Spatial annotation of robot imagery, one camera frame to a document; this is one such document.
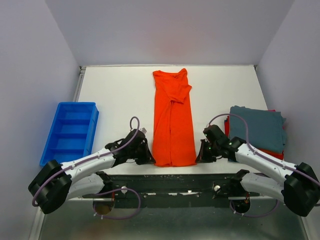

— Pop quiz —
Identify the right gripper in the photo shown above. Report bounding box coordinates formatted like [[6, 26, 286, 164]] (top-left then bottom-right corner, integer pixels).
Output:
[[195, 138, 220, 163]]

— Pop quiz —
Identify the orange t shirt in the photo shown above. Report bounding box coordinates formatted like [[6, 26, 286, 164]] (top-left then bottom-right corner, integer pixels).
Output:
[[152, 68, 197, 167]]

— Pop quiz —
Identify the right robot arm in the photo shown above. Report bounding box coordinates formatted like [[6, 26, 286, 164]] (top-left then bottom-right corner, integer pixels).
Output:
[[202, 125, 320, 217]]

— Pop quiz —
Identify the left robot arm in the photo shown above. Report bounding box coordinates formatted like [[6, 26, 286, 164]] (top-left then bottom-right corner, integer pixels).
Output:
[[28, 128, 155, 214]]

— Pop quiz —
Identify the folded teal t shirt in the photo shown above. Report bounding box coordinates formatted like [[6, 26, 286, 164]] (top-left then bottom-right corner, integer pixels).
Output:
[[229, 106, 287, 153]]

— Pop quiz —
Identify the folded red t shirt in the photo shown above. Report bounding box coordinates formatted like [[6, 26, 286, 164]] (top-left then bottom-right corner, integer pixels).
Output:
[[224, 116, 284, 160]]

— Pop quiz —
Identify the blue plastic bin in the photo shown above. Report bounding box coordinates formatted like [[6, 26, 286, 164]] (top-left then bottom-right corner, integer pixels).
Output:
[[39, 102, 99, 167]]

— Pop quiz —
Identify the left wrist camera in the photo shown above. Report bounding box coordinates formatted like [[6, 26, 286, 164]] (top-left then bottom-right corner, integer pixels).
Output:
[[139, 127, 147, 134]]

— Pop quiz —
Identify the black mounting base rail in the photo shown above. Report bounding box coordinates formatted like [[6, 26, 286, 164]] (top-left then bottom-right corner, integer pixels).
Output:
[[84, 173, 248, 209]]

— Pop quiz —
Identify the aluminium frame rail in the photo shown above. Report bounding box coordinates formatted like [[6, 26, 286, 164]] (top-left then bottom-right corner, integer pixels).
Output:
[[28, 66, 86, 240]]

